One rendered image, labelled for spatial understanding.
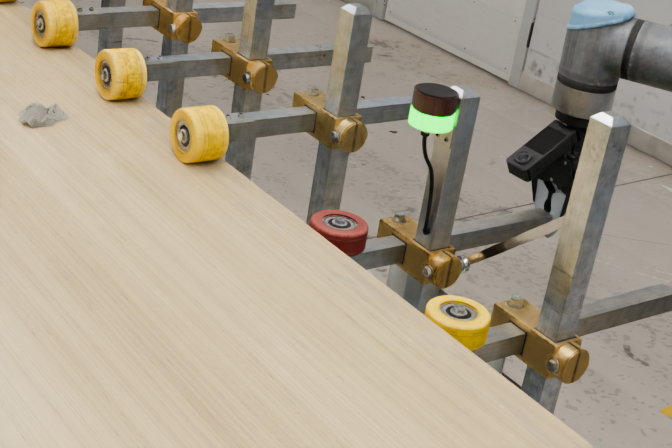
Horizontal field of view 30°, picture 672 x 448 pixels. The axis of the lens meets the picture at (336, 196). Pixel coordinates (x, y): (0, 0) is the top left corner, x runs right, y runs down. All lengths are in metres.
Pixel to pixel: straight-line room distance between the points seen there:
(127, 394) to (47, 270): 0.26
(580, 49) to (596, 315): 0.40
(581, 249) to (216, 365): 0.47
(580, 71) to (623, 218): 2.44
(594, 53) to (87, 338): 0.87
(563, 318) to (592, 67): 0.44
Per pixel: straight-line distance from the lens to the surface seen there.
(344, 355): 1.41
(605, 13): 1.85
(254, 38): 2.06
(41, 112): 1.93
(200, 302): 1.47
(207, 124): 1.79
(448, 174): 1.70
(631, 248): 4.09
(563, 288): 1.57
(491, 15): 5.42
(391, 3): 5.90
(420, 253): 1.75
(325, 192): 1.93
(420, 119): 1.64
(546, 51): 5.22
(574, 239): 1.55
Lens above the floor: 1.63
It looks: 24 degrees down
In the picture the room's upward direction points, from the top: 10 degrees clockwise
